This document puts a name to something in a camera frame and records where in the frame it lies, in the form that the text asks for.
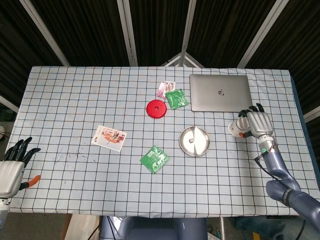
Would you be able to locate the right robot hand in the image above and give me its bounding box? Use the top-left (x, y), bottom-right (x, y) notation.
top-left (238, 102), bottom-right (274, 139)

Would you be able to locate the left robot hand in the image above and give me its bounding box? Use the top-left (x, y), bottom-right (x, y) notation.
top-left (0, 136), bottom-right (42, 198)

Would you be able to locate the white paper cup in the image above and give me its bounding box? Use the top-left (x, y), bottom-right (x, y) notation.
top-left (227, 117), bottom-right (251, 138)

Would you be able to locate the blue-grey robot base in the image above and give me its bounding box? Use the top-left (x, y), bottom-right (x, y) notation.
top-left (99, 216), bottom-right (208, 240)

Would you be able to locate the round metal plate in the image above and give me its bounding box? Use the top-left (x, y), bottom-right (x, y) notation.
top-left (178, 125), bottom-right (211, 158)

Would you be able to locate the grey closed laptop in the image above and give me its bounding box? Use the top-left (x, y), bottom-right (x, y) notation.
top-left (189, 73), bottom-right (255, 113)

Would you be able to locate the green foil packet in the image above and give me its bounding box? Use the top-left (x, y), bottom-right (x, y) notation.
top-left (164, 88), bottom-right (189, 110)
top-left (139, 145), bottom-right (170, 175)

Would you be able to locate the brown cardboard box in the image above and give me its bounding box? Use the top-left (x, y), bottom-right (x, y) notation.
top-left (61, 214), bottom-right (101, 240)

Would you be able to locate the light blue checkered tablecloth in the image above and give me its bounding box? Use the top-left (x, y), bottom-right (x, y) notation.
top-left (0, 65), bottom-right (316, 218)

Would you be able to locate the pink small packet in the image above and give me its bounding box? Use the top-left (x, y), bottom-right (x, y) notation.
top-left (155, 81), bottom-right (177, 100)

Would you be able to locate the dark blue cloth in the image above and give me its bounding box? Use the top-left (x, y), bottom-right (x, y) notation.
top-left (229, 216), bottom-right (305, 240)

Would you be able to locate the red round disc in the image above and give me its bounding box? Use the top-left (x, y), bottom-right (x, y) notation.
top-left (146, 99), bottom-right (168, 119)

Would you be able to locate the white postcard with orange print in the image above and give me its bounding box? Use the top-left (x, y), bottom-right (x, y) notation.
top-left (90, 125), bottom-right (128, 153)

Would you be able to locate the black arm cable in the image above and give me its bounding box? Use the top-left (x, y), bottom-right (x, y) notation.
top-left (254, 154), bottom-right (286, 186)

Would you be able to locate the white metal frame beam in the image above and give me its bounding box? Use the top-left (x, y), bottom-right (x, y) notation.
top-left (19, 0), bottom-right (71, 67)
top-left (236, 0), bottom-right (286, 69)
top-left (180, 0), bottom-right (198, 67)
top-left (116, 0), bottom-right (139, 67)

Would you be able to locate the white triangular frame bracket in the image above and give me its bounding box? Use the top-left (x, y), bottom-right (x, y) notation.
top-left (161, 52), bottom-right (206, 68)

